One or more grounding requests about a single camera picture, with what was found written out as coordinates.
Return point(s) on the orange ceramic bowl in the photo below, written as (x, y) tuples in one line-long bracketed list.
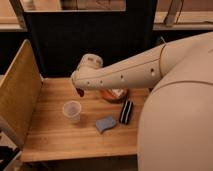
[(114, 95)]

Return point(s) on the left wooden side panel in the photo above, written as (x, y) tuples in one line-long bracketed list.
[(19, 90)]

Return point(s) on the blue sponge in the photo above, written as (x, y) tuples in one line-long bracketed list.
[(105, 124)]

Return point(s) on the dark red pepper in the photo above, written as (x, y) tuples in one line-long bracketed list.
[(80, 92)]

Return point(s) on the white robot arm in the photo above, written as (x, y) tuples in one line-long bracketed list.
[(176, 122)]

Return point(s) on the black white striped block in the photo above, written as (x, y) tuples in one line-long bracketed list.
[(126, 112)]

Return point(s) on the translucent white cup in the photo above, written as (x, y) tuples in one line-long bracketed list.
[(72, 110)]

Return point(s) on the black back panel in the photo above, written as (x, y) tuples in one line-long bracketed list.
[(60, 39)]

